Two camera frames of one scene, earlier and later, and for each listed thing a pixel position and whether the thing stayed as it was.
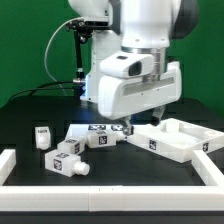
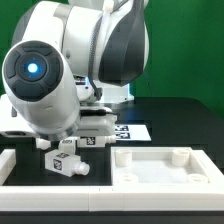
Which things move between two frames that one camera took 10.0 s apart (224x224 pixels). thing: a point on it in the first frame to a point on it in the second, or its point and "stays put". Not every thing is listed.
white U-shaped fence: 114,198 stays put
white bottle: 65,162 stays put
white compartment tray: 175,139 to 163,166
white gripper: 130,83 to 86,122
